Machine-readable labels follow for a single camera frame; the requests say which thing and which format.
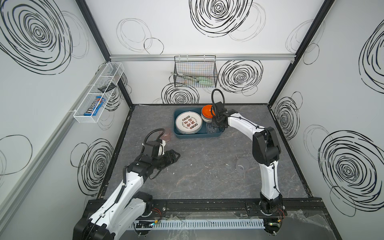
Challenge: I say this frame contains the pink plastic cup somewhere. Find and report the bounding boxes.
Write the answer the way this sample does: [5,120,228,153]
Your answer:
[161,128,171,142]

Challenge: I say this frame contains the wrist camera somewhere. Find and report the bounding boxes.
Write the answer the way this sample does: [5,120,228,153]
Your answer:
[212,102,227,116]
[142,140,166,158]

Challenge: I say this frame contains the black remote in basket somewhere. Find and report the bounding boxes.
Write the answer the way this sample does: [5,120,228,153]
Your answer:
[98,83,116,94]

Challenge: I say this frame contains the white slotted cable duct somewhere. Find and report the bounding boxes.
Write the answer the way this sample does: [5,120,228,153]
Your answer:
[128,219,265,231]

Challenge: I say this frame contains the white wire shelf basket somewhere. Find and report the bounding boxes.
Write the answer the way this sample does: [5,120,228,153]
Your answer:
[74,62,124,124]

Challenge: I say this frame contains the cream bowl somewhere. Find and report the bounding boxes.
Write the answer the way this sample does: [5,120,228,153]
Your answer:
[202,117,212,123]

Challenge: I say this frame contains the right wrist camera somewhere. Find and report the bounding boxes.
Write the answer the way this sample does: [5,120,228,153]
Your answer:
[212,102,227,116]

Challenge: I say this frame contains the blue candy packet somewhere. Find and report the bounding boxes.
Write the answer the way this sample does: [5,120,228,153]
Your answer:
[84,97,106,117]

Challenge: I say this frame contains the clear glass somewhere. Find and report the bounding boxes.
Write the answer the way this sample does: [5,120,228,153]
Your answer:
[206,123,223,134]
[236,158,250,174]

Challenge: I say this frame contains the green item in basket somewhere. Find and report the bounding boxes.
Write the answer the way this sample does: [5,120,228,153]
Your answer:
[199,77,216,87]

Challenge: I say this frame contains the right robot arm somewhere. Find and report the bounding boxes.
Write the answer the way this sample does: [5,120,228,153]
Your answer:
[211,108,283,216]

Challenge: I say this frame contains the black wire basket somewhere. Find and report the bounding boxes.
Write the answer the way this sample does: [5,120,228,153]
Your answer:
[172,55,219,88]

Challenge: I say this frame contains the black front rail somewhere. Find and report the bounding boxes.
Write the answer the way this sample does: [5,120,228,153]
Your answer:
[86,197,326,218]

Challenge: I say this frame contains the orange bowl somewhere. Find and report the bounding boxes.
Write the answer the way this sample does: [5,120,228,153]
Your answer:
[201,105,213,119]

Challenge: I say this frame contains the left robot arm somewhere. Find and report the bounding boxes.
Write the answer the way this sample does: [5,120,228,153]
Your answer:
[73,150,181,240]

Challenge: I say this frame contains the metal tongs in basket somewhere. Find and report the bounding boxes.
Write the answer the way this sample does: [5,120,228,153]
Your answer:
[171,72,200,83]

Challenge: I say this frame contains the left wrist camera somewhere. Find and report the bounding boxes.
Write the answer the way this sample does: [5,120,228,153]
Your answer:
[142,140,166,158]

